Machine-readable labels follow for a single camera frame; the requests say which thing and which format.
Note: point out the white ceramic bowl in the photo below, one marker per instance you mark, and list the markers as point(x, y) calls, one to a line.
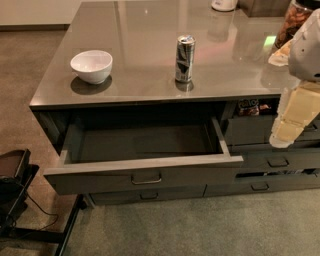
point(93, 66)

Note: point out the grey kitchen island cabinet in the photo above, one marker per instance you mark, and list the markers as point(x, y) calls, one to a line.
point(230, 64)

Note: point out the grey drawer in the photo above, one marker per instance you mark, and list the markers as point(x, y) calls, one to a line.
point(148, 195)
point(295, 159)
point(143, 156)
point(264, 184)
point(247, 130)

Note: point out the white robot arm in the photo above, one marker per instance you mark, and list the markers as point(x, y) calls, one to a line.
point(304, 50)

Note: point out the black stand with cable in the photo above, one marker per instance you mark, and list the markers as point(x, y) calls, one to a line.
point(16, 175)

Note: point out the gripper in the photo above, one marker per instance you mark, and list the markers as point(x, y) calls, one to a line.
point(306, 55)

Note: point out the white container at back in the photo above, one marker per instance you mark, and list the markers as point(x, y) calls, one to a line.
point(224, 5)

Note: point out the right upper grey drawer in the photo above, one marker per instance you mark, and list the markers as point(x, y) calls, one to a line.
point(247, 130)

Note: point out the right middle grey drawer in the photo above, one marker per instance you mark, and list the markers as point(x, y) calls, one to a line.
point(295, 159)

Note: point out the glass snack jar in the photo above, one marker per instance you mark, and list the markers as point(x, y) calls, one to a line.
point(297, 13)

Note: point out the silver black drink can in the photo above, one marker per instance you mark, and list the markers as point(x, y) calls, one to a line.
point(184, 58)

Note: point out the snack bag in drawer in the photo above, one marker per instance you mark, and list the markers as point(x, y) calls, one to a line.
point(248, 107)

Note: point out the lower left grey drawer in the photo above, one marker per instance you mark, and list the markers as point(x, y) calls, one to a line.
point(148, 195)

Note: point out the right bottom grey drawer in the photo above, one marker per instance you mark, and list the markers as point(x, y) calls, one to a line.
point(264, 184)

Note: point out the grey top drawer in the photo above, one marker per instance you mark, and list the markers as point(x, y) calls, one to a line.
point(143, 156)

